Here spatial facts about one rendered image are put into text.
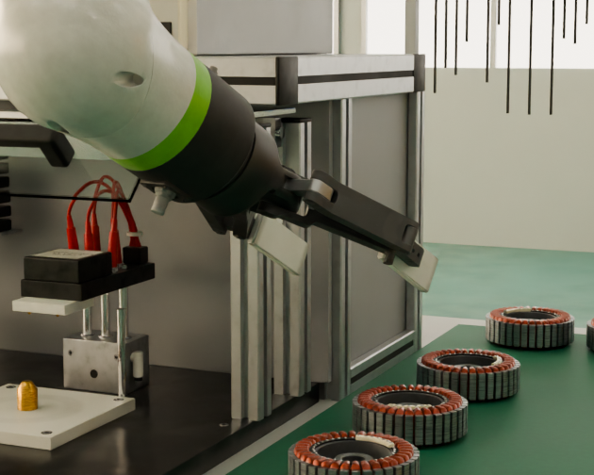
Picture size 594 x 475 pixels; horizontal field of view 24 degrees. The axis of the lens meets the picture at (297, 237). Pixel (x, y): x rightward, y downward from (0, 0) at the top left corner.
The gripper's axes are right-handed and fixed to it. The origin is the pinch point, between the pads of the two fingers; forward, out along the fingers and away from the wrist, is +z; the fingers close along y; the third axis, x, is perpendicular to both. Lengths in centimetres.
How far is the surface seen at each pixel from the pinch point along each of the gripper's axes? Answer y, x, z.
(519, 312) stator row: -22, 18, 62
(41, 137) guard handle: -15.4, -1.0, -23.2
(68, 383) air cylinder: -39.3, -13.5, 9.8
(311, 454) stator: -1.5, -15.8, 4.5
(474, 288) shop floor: -276, 148, 429
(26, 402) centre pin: -32.1, -18.1, -0.4
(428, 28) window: -380, 309, 460
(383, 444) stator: 0.6, -12.4, 10.8
